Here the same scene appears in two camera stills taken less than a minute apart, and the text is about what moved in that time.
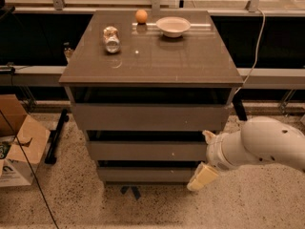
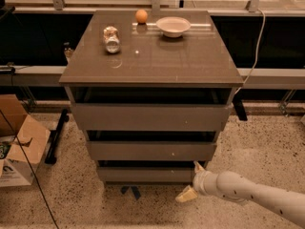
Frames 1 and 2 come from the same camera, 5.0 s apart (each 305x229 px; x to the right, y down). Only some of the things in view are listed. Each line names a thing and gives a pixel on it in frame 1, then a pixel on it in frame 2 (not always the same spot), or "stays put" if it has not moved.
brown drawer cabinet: [148, 86] stays put
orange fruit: [141, 16] stays put
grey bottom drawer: [146, 174] stays put
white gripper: [213, 153] → [199, 181]
